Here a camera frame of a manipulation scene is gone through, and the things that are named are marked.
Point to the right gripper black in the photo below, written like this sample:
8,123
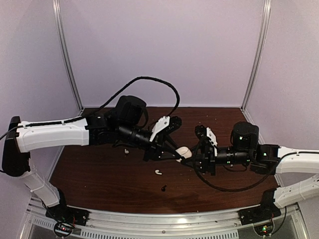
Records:
207,158

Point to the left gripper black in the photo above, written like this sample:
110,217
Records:
157,146

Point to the white earbud charging case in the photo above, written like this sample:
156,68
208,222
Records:
184,152

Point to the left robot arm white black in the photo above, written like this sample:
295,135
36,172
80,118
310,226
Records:
118,124

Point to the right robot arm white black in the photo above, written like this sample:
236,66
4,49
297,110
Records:
263,159

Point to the small black clip centre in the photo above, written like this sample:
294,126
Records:
163,189

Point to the right circuit board with leds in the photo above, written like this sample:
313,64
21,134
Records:
264,230

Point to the circuit board with leds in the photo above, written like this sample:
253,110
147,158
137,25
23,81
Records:
62,229
264,230

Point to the left circuit board with leds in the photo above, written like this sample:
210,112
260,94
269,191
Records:
62,229

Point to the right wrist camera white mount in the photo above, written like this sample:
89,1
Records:
207,133

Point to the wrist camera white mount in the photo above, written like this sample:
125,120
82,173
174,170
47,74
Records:
207,133
165,125

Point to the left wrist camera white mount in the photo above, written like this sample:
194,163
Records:
165,125

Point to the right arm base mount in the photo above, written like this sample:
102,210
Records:
258,214

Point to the front aluminium rail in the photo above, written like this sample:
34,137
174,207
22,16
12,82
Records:
223,224

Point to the right aluminium frame post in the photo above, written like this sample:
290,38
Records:
264,27

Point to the aluminium frame post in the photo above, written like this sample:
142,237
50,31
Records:
264,27
65,53

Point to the left aluminium frame post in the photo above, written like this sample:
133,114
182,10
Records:
65,53

